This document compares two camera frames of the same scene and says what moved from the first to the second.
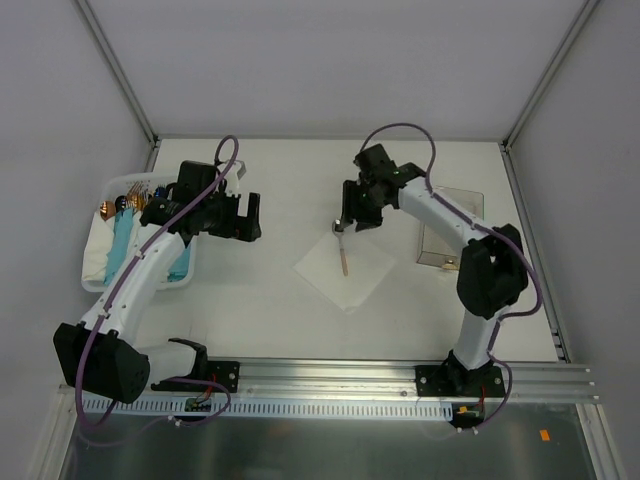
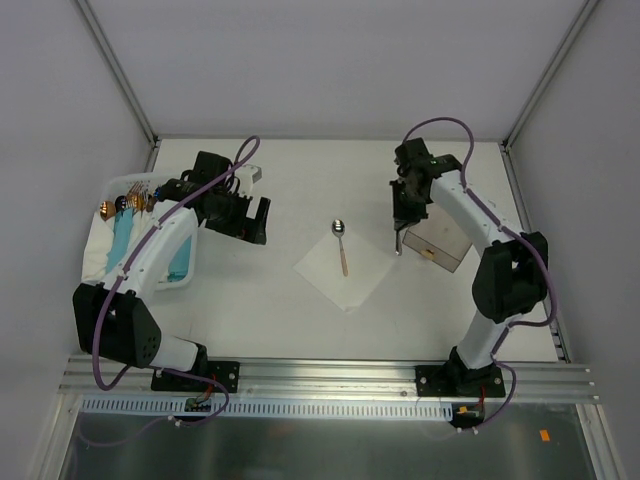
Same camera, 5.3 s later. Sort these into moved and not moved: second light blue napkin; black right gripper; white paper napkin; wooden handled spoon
Moved: black right gripper
Not moved: second light blue napkin; wooden handled spoon; white paper napkin
